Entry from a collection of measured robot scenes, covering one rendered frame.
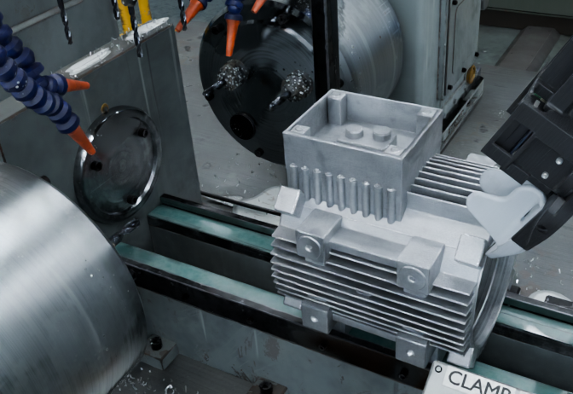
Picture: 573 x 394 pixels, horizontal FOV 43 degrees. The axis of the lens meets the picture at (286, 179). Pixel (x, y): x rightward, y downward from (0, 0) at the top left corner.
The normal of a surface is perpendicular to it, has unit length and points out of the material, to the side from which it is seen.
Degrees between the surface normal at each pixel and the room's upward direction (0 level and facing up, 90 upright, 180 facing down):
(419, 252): 0
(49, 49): 90
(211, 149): 0
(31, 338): 62
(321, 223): 0
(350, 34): 54
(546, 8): 90
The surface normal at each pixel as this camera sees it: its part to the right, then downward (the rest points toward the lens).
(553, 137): -0.49, 0.50
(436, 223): -0.32, -0.45
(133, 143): 0.87, 0.22
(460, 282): -0.08, -0.82
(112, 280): 0.76, -0.15
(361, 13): 0.59, -0.41
